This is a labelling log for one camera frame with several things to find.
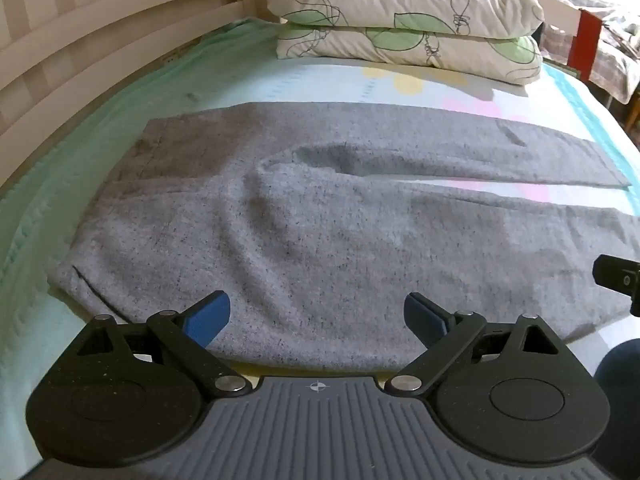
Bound grey speckled pants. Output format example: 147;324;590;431
51;103;639;372

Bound floral bed blanket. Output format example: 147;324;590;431
1;20;639;479

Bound plaid blanket beside bed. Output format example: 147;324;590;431
558;0;639;105

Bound lower leaf print pillow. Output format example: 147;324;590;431
277;24;542;86

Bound red bed post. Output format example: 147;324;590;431
567;9;602;82

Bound wooden bed side rail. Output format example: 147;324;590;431
1;0;255;182

